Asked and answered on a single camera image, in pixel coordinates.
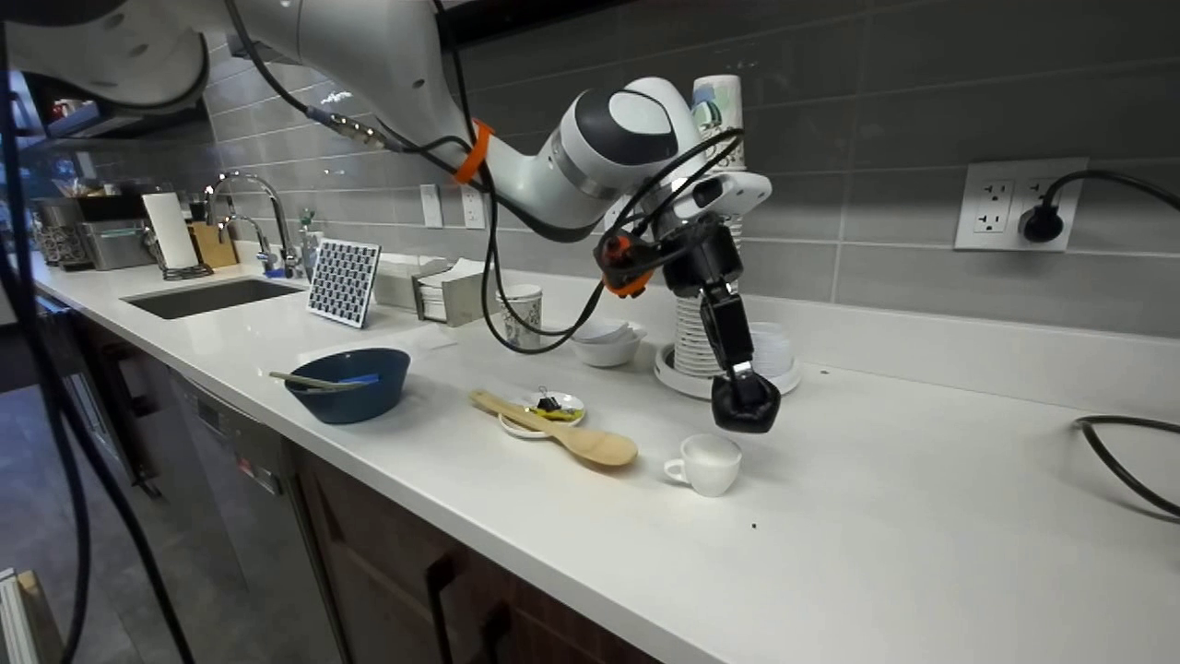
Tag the white standing board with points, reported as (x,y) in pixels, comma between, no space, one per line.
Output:
(171,229)

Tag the tall stack of paper cups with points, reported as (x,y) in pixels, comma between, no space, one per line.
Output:
(720,104)

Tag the white wall switch plate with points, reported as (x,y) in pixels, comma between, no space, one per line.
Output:
(473,207)
(429,207)

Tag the checkered sponge rack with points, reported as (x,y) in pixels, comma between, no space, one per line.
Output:
(345,282)

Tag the utensil in blue bowl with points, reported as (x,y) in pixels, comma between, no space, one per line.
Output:
(316,380)

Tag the wooden spoon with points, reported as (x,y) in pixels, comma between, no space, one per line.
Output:
(593,444)

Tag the blue bowl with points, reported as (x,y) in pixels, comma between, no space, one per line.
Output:
(357,398)

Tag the dark kitchen sink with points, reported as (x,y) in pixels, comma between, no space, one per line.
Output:
(208,297)

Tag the stainless dishwasher front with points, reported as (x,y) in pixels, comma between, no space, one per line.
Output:
(232,502)

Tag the dark range hood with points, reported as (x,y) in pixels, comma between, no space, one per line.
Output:
(529,15)

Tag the grey countertop appliance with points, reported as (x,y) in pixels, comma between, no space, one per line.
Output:
(96,234)

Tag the small white bowl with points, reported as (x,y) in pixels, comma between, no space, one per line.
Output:
(609,348)

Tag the brown wooden cabinet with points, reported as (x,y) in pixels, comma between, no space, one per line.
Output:
(382,577)

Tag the small white dish with olives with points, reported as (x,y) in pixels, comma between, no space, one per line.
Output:
(559,404)

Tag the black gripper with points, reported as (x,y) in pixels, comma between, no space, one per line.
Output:
(703,251)

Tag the white wall power outlet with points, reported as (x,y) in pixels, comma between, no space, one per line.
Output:
(994,207)

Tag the patterned paper cup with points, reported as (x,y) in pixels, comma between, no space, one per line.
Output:
(525,314)

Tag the clear soap bottle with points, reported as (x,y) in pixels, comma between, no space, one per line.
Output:
(307,245)

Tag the white box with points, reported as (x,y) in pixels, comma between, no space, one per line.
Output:
(396,282)

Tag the round white tray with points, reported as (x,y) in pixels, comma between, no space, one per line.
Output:
(684,385)

